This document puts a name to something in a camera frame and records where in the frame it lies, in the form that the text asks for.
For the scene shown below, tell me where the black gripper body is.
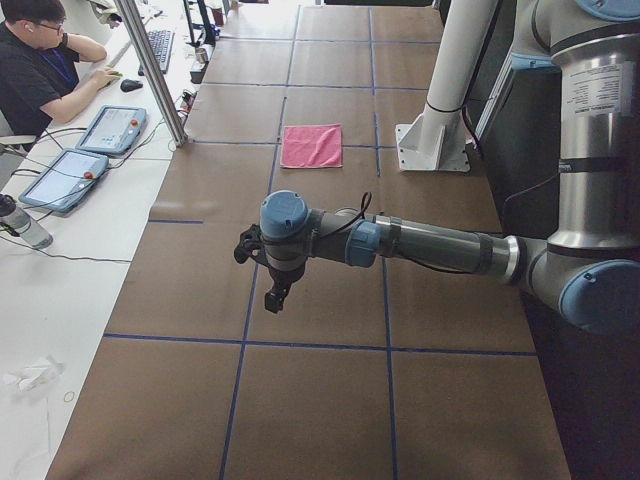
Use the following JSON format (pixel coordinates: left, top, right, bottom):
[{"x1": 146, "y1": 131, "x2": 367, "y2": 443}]
[{"x1": 258, "y1": 247, "x2": 306, "y2": 295}]

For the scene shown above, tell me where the pink towel white edge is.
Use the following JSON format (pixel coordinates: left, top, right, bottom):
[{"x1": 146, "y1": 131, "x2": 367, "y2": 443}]
[{"x1": 280, "y1": 124, "x2": 343, "y2": 169}]

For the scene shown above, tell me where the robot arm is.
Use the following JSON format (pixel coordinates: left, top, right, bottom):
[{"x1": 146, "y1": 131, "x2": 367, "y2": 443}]
[{"x1": 234, "y1": 1, "x2": 639, "y2": 334}]

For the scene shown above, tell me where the far teach pendant tablet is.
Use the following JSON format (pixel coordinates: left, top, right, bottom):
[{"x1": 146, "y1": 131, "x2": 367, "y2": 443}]
[{"x1": 76, "y1": 105, "x2": 147, "y2": 156}]

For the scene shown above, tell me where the teach pendant tablet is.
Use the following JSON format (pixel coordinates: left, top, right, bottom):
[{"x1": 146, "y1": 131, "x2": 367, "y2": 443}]
[
  {"x1": 76, "y1": 105, "x2": 147, "y2": 156},
  {"x1": 19, "y1": 148, "x2": 109, "y2": 213}
]

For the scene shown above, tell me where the metal cup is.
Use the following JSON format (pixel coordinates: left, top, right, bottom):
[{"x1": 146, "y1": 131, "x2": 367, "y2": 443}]
[{"x1": 194, "y1": 45, "x2": 210, "y2": 64}]

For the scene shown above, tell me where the near teach pendant tablet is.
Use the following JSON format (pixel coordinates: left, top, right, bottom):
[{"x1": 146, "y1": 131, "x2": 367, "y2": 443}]
[{"x1": 19, "y1": 148, "x2": 109, "y2": 213}]

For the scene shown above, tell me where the black computer mouse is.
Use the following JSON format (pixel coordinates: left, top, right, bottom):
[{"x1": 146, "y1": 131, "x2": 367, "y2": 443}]
[{"x1": 120, "y1": 79, "x2": 143, "y2": 93}]

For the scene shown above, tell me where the crumpled white tissue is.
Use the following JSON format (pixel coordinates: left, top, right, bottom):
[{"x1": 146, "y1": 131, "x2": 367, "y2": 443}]
[{"x1": 1, "y1": 355, "x2": 65, "y2": 393}]

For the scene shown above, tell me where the black keyboard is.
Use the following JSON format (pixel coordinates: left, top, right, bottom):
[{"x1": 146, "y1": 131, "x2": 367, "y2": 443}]
[{"x1": 147, "y1": 30, "x2": 174, "y2": 74}]

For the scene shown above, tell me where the grey water bottle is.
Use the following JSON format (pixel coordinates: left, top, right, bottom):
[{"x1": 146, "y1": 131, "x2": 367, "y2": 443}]
[{"x1": 1, "y1": 194, "x2": 53, "y2": 249}]

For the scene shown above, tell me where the person in black shirt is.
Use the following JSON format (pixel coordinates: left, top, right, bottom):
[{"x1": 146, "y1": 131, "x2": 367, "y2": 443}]
[{"x1": 1, "y1": 0, "x2": 120, "y2": 137}]

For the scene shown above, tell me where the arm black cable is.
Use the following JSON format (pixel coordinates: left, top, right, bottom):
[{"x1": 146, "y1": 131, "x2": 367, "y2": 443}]
[{"x1": 312, "y1": 191, "x2": 571, "y2": 274}]

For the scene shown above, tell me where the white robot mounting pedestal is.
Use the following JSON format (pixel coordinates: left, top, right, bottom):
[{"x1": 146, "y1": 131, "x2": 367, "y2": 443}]
[{"x1": 396, "y1": 0, "x2": 498, "y2": 173}]

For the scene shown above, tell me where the aluminium frame post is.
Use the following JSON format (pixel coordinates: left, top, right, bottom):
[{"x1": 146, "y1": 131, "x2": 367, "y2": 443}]
[{"x1": 114, "y1": 0, "x2": 188, "y2": 147}]

